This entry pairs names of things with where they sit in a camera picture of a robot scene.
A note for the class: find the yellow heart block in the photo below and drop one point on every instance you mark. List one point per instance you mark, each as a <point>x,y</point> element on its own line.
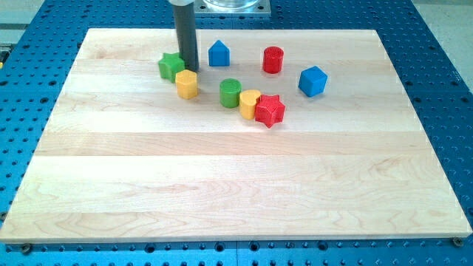
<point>247,103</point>

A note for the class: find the yellow hexagon block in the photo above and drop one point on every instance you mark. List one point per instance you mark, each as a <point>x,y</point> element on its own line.
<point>186,83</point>

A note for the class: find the red star block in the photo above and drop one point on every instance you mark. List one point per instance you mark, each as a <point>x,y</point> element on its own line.
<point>269,110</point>

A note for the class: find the light wooden board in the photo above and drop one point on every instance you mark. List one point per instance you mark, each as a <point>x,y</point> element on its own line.
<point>124,159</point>

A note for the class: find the green cylinder block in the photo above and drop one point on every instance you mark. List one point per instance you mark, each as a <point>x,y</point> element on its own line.
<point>229,92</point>

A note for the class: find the blue house-shaped block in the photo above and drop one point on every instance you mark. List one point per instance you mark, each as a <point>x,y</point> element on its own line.
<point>219,55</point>

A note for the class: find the red cylinder block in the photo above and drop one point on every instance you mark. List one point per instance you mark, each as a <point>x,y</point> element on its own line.
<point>272,59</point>

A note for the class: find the blue cube block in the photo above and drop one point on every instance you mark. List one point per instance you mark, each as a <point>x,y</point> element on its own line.
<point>312,81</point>

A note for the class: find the green star block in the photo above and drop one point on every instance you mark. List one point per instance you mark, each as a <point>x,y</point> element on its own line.
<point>169,65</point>

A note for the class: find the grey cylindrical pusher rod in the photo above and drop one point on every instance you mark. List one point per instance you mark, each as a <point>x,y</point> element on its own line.
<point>184,20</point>

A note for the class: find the blue perforated metal table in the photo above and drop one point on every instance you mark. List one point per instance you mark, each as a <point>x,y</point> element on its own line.
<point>429,43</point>

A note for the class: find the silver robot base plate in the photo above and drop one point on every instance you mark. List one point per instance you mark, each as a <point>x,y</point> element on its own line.
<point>231,8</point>

